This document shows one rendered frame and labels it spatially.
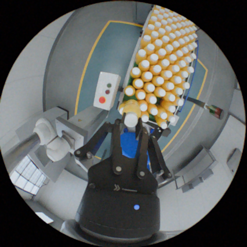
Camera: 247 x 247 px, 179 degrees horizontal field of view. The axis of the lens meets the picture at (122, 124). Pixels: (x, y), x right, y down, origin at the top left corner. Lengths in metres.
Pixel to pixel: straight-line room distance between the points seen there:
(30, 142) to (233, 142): 4.15
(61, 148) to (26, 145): 0.32
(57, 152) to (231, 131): 4.17
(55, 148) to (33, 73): 2.31
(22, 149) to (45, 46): 2.58
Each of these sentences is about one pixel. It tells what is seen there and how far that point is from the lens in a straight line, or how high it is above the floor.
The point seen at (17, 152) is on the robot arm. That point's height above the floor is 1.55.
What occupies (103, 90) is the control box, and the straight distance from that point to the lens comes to 0.43.
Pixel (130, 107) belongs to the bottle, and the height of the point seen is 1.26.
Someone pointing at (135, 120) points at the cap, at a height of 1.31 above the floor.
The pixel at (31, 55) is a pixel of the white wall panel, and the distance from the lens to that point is 2.68.
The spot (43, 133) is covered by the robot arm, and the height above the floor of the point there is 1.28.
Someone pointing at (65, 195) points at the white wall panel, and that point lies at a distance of 5.57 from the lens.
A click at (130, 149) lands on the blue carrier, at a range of 0.49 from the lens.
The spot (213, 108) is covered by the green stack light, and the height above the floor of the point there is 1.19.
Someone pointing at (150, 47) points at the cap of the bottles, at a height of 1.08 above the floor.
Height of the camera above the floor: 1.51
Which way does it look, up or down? 62 degrees down
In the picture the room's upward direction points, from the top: 164 degrees counter-clockwise
